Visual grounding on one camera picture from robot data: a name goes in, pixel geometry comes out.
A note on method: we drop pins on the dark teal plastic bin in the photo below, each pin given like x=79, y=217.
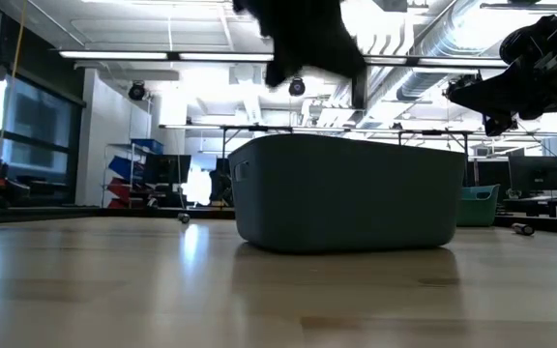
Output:
x=346, y=193

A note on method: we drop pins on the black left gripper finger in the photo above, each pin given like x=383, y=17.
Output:
x=277, y=73
x=360, y=89

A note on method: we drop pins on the blue storage bin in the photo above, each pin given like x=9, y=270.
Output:
x=148, y=145
x=124, y=166

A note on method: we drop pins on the dark office desk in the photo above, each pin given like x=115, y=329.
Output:
x=539, y=202

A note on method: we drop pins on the black track spotlights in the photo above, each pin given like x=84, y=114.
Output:
x=469, y=78

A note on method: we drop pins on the black computer monitor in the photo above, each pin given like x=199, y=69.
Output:
x=486, y=171
x=166, y=168
x=535, y=173

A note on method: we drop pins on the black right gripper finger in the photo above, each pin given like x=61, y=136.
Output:
x=491, y=84
x=496, y=104

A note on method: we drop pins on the large dark window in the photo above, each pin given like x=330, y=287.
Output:
x=37, y=121

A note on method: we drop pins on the black copper-top AA battery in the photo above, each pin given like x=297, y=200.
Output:
x=184, y=218
x=522, y=228

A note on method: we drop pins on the red storage bin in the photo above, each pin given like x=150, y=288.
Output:
x=119, y=204
x=123, y=188

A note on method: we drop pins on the black hanging spotlight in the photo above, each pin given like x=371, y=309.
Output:
x=137, y=91
x=297, y=86

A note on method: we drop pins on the green plastic bin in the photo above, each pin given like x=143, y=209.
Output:
x=479, y=208

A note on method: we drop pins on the black background rig frame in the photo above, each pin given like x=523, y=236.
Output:
x=433, y=132

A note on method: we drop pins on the metal shelving rack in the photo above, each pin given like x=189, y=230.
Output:
x=119, y=145

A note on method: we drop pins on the long ceiling light strip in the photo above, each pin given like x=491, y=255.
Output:
x=225, y=56
x=462, y=62
x=387, y=60
x=114, y=55

